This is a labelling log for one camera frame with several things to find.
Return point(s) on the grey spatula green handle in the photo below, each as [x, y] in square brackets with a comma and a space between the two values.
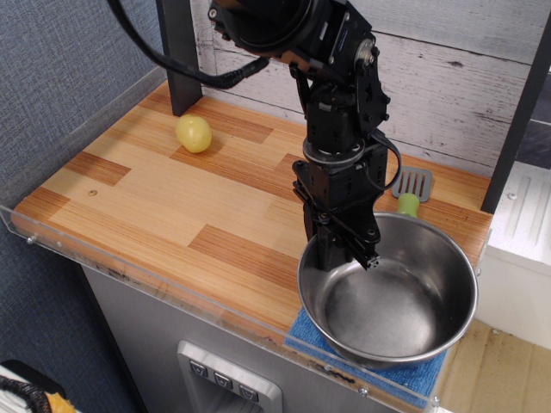
[412, 188]

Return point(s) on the grey cabinet with dispenser panel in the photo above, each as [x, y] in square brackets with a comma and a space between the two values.
[186, 353]

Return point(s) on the stainless steel bowl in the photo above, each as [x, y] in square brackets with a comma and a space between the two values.
[414, 304]

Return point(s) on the black vertical post left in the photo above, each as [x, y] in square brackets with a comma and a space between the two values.
[178, 40]

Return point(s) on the black vertical post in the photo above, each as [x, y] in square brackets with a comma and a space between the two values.
[178, 40]
[519, 123]

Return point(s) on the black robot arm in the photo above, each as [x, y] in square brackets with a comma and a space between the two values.
[331, 53]

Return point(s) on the yellow object bottom left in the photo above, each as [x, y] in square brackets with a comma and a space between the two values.
[58, 404]

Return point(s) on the yellow potato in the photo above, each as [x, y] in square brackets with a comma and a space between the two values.
[193, 133]

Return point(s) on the black white device bottom left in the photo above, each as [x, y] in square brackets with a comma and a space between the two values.
[27, 389]

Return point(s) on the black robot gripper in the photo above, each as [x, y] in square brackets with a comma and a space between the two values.
[338, 208]

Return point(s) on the black vertical post right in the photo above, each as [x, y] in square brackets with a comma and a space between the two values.
[519, 123]

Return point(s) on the white toy sink unit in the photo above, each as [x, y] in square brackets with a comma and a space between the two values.
[514, 265]

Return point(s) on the blue microfibre cloth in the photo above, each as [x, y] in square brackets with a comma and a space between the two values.
[366, 365]

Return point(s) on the clear acrylic table guard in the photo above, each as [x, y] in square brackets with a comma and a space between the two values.
[224, 224]

